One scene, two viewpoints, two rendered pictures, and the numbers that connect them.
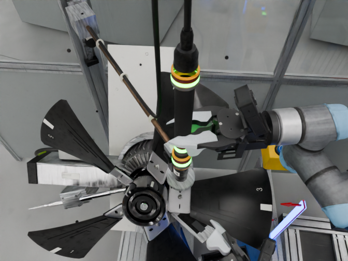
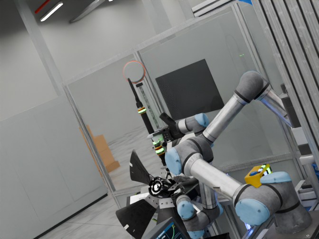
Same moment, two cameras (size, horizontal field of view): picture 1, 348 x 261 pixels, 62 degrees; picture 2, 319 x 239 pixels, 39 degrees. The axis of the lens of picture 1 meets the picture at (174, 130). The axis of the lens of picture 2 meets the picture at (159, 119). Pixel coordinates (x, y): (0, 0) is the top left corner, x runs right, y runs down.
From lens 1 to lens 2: 2.28 m
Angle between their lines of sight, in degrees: 55
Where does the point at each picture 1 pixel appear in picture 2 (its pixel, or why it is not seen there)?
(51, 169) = (135, 197)
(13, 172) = not seen: outside the picture
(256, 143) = (177, 134)
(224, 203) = (191, 182)
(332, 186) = not seen: hidden behind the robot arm
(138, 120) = not seen: hidden behind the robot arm
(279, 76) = (293, 151)
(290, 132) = (181, 124)
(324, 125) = (191, 119)
